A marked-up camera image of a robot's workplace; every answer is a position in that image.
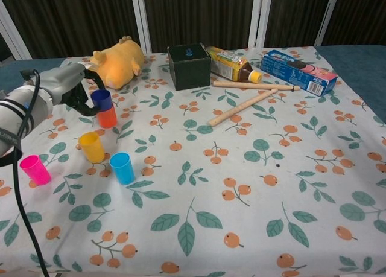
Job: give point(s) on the yellow plush animal toy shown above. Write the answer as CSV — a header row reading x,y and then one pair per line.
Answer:
x,y
120,62

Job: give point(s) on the blue cookie box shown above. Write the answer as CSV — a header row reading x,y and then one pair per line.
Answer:
x,y
289,71

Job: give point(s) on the light blue plastic cup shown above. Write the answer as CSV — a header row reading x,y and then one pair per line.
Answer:
x,y
123,171

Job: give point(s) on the orange plastic cup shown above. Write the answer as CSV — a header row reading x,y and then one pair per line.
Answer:
x,y
107,120

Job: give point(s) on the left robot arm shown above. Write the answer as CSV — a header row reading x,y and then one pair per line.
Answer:
x,y
18,114

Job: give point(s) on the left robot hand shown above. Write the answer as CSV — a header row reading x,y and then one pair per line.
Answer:
x,y
60,81

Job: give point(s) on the pink plastic cup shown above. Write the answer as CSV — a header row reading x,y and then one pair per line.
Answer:
x,y
36,171

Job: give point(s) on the teal table cover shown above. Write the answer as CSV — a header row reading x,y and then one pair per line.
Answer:
x,y
356,68

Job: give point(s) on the wooden stick with black band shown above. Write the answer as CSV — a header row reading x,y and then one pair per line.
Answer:
x,y
241,85

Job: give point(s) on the black cardboard box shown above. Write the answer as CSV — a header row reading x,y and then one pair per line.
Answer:
x,y
190,75

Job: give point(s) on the plain wooden stick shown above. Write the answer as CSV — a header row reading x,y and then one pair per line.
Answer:
x,y
241,108

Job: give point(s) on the dark folding screen white frame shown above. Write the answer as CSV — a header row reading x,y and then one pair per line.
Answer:
x,y
196,14

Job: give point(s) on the dark blue plastic cup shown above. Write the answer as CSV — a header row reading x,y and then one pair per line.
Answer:
x,y
102,100

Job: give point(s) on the floral fruit print tablecloth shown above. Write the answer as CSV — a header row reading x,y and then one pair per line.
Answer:
x,y
211,168

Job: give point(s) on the tea bottle yellow cap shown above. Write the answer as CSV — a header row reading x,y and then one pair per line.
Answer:
x,y
229,67

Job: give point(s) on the yellow plastic cup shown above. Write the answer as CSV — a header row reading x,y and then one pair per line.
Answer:
x,y
93,150

